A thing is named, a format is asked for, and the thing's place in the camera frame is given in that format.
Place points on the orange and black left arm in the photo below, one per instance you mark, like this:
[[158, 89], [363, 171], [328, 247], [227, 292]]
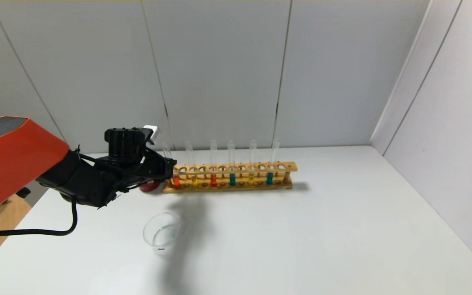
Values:
[[10, 164]]

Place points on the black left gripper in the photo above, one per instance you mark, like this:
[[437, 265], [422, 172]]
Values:
[[169, 168]]

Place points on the yellow liquid test tube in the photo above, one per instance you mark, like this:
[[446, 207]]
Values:
[[251, 178], [194, 180]]

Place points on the wooden test tube rack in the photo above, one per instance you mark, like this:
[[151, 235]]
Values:
[[240, 187]]

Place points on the blue-green liquid test tube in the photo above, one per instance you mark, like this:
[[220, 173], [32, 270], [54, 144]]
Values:
[[232, 179], [269, 178]]

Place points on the clear glass beaker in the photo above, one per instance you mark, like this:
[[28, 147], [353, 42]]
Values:
[[164, 233]]

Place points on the red liquid test tube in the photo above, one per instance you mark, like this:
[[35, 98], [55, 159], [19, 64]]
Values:
[[213, 180], [176, 182]]

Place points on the dark red plastic cup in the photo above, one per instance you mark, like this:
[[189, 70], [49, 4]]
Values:
[[150, 187]]

